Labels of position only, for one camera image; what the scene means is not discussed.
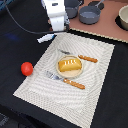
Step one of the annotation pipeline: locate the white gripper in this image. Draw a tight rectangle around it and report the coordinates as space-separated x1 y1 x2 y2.
41 0 69 31

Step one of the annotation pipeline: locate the grey two-handled pot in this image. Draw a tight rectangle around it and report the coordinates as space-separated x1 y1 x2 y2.
64 0 81 19

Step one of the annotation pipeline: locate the white and blue fish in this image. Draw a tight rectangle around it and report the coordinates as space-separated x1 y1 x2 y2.
37 34 55 43

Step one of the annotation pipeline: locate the yellow bread loaf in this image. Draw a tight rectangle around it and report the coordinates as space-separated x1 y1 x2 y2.
58 58 82 72

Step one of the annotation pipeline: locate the red tomato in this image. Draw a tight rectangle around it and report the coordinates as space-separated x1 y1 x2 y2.
21 62 33 76

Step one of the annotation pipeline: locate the black burner under saucepan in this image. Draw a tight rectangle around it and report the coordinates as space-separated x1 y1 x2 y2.
88 1 104 10

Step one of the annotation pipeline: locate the brown stove top board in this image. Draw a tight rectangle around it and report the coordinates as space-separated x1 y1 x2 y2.
69 1 128 43

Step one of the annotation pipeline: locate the beige round plate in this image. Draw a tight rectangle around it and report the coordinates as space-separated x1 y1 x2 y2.
56 55 83 78

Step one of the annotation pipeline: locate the beige bowl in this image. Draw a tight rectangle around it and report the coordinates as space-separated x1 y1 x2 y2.
119 5 128 30

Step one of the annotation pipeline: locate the white woven placemat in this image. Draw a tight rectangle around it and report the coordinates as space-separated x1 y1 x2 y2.
14 33 114 128

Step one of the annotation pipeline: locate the grey saucepan with handle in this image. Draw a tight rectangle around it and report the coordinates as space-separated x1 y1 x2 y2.
79 5 101 25

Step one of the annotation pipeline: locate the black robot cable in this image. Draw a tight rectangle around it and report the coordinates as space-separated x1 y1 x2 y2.
3 0 54 36

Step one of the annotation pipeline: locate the knife with wooden handle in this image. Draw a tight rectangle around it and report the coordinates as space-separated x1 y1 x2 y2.
58 49 98 63

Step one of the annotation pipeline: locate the fork with wooden handle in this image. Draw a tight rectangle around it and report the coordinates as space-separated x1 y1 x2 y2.
45 71 85 89

